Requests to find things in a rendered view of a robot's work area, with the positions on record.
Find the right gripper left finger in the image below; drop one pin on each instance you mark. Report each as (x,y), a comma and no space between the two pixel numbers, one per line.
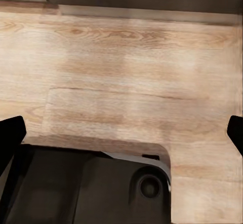
(12,133)

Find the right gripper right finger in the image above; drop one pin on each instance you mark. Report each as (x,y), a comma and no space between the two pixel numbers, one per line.
(235,132)

